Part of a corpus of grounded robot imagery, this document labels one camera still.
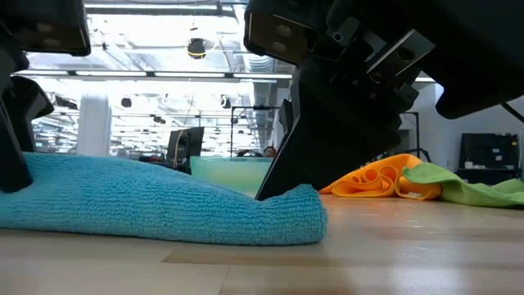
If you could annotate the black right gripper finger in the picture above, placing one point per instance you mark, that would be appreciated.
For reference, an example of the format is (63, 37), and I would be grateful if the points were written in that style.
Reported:
(286, 116)
(327, 135)

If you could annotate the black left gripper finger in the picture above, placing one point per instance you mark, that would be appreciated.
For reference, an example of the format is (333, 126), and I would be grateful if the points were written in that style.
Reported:
(30, 102)
(12, 164)

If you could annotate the orange microfiber towel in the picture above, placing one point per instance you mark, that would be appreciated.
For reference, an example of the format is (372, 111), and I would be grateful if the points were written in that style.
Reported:
(380, 180)

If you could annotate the blue microfiber towel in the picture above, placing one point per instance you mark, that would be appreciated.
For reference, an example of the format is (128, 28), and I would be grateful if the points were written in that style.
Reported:
(143, 205)

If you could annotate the green microfiber towel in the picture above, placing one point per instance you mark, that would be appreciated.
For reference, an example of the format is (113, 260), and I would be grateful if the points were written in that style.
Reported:
(471, 192)

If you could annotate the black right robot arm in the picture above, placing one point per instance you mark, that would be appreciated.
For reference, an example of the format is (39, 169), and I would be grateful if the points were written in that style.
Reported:
(471, 41)

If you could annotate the teal translucent plastic basket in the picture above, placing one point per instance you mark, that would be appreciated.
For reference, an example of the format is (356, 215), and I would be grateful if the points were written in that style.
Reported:
(229, 174)

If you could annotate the person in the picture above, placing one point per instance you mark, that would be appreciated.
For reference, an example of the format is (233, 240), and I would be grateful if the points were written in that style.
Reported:
(270, 151)

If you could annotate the white round column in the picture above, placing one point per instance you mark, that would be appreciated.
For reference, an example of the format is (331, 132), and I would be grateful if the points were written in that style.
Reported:
(94, 123)

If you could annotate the black background monitor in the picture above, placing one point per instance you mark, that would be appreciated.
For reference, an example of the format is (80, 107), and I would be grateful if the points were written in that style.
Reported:
(188, 143)

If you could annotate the black round ceiling fixture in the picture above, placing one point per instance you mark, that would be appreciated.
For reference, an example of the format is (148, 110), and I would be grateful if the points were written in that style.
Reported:
(196, 47)

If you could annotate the black equipment cart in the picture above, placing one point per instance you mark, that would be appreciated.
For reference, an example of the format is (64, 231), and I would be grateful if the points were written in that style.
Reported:
(487, 155)

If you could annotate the black background frame stand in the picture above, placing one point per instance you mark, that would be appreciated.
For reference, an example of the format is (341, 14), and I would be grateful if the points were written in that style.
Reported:
(254, 107)

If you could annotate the silver ventilation duct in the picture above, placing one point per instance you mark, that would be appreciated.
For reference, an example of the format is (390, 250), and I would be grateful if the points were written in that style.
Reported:
(262, 63)

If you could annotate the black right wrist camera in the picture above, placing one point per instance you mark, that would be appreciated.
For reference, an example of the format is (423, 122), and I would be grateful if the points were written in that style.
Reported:
(278, 39)

